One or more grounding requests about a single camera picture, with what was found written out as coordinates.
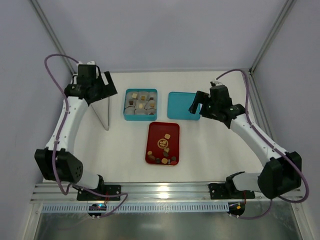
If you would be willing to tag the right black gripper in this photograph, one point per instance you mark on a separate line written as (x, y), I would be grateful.
(203, 104)

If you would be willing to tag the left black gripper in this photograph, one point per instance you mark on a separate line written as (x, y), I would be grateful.
(104, 87)

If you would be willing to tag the teal tin lid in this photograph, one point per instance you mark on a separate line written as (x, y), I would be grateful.
(178, 106)

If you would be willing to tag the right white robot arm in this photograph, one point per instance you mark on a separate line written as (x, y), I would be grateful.
(280, 173)

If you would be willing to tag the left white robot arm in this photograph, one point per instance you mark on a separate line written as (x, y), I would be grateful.
(57, 161)

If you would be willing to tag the light square chocolate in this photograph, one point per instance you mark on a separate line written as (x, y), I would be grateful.
(167, 136)

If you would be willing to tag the caramel square chocolate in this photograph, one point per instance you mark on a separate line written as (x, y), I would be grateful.
(164, 161)

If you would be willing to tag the brown bar chocolate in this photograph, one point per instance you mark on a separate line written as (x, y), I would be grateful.
(151, 157)

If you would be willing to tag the teal tin box with cups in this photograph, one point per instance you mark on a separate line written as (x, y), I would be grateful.
(149, 113)

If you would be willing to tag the red rectangular tray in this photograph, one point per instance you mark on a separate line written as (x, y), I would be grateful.
(156, 142)

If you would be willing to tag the right frame rail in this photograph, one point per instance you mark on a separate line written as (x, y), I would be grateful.
(258, 107)

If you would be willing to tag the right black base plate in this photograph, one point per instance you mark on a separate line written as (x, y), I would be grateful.
(227, 191)

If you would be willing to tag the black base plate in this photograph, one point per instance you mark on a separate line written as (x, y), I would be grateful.
(107, 189)
(227, 191)

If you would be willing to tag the aluminium rail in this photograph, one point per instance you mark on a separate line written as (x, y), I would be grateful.
(142, 192)

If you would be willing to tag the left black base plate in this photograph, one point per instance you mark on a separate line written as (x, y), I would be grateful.
(107, 189)

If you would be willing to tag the slotted cable duct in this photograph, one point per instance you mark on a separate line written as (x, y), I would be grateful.
(137, 207)

